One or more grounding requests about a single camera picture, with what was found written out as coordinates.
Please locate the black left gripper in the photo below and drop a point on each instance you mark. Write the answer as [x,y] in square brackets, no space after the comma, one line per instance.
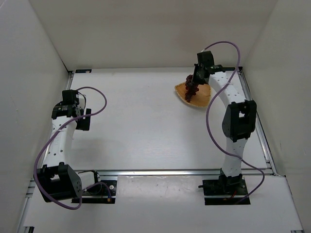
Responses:
[85,119]

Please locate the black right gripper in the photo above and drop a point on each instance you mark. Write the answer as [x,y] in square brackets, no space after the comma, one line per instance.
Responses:
[198,75]

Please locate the red fake grape bunch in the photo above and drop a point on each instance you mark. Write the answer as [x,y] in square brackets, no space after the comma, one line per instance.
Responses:
[191,86]

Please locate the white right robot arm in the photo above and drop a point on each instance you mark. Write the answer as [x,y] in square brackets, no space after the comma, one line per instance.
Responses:
[237,125]

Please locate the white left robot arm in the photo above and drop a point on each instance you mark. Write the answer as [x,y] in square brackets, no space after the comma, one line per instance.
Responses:
[56,178]

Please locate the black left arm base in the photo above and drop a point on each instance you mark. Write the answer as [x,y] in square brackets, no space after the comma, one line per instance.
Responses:
[101,194]

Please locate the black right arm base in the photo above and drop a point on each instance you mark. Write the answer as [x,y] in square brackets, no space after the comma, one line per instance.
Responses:
[215,195]

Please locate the woven triangular fruit bowl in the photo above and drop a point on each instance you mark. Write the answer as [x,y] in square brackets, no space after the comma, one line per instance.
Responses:
[201,99]

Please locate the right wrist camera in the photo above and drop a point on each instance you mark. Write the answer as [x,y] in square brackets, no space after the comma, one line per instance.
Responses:
[205,58]

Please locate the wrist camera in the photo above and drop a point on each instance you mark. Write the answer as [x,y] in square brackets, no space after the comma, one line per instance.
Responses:
[73,97]
[205,58]

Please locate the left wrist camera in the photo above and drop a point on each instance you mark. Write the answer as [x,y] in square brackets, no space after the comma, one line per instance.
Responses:
[73,97]

